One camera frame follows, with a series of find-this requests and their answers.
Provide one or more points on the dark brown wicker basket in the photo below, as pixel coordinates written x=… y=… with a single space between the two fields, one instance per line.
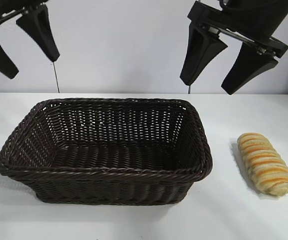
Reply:
x=108 y=185

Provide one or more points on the long striped bread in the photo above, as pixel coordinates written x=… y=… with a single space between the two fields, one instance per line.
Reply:
x=264 y=162

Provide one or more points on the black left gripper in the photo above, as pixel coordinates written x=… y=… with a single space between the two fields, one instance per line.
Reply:
x=3 y=10

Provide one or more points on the thin dark wall strip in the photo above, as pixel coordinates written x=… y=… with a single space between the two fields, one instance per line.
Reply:
x=189 y=88
x=56 y=77

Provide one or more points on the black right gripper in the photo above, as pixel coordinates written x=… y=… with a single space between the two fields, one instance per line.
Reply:
x=249 y=17

